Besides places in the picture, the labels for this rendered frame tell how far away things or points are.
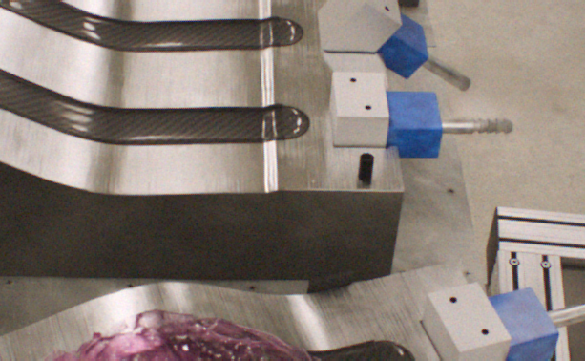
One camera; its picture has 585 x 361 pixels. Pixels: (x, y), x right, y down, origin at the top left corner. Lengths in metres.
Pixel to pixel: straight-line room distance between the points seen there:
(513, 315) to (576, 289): 0.96
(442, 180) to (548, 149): 1.32
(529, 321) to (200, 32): 0.35
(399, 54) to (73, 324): 0.35
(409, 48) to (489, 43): 1.57
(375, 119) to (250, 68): 0.13
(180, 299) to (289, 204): 0.12
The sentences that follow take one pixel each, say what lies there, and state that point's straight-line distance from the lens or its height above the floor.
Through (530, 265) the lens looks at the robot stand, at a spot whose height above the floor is 0.23.
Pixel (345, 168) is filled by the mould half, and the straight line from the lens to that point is 0.84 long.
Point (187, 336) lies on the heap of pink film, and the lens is 0.70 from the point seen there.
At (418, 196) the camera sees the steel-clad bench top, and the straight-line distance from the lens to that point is 0.96.
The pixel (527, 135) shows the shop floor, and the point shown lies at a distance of 2.30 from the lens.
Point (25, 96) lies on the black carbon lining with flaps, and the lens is 0.88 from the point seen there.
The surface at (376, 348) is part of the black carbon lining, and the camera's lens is 0.78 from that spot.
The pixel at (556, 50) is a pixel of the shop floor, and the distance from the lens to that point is 2.54.
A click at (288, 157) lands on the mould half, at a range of 0.84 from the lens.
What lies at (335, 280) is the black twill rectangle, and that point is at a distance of 0.80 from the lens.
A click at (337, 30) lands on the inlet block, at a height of 0.91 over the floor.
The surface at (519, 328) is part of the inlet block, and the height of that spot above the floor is 0.87.
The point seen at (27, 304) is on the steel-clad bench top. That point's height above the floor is 0.80.
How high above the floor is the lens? 1.45
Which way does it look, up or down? 43 degrees down
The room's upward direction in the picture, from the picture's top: 4 degrees clockwise
